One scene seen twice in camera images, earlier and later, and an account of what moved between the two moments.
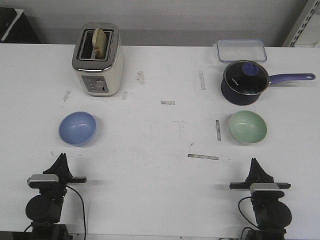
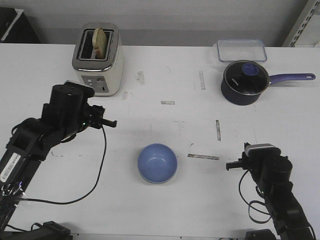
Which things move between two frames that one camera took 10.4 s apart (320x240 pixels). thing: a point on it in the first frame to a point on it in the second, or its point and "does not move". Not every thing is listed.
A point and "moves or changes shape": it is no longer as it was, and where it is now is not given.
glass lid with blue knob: (247, 76) does not move
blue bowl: (77, 128) moves or changes shape
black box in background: (15, 27) does not move
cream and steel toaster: (98, 57) does not move
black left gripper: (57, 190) to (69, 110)
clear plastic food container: (236, 50) does not move
